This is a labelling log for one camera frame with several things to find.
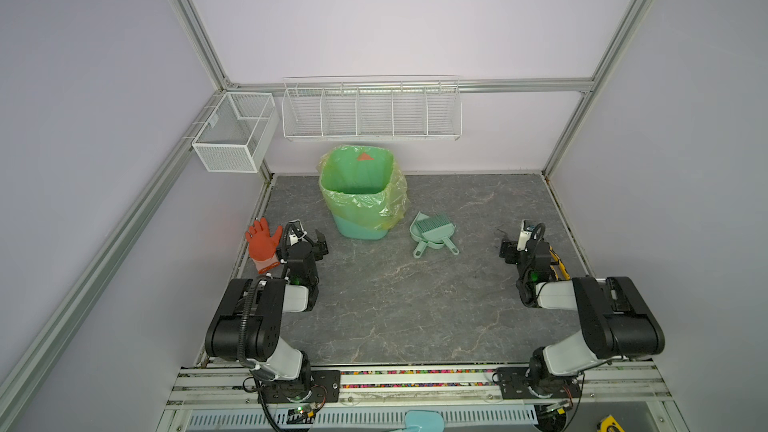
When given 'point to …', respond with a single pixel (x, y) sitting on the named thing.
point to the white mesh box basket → (239, 133)
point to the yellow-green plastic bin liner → (354, 183)
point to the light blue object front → (424, 421)
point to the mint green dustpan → (417, 235)
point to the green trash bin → (358, 231)
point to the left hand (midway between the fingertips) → (304, 236)
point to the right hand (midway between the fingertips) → (523, 239)
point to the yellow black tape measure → (609, 424)
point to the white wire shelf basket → (420, 108)
